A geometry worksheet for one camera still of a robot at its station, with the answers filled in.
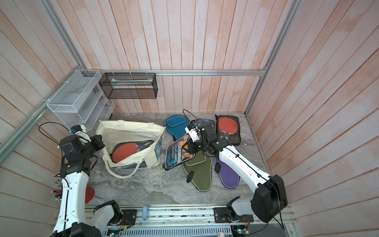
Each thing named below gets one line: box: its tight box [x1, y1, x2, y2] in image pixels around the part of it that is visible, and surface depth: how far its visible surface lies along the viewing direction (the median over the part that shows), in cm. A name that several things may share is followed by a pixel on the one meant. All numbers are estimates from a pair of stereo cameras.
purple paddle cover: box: [213, 157, 241, 189], surface depth 88 cm
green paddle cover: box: [181, 151, 212, 192], surface depth 88 cm
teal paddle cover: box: [164, 114, 190, 140], surface depth 112 cm
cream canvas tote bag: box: [133, 121, 166, 175], surface depth 85 cm
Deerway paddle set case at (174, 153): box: [164, 133, 196, 169], surface depth 87 cm
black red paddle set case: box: [111, 139, 155, 163], surface depth 97 cm
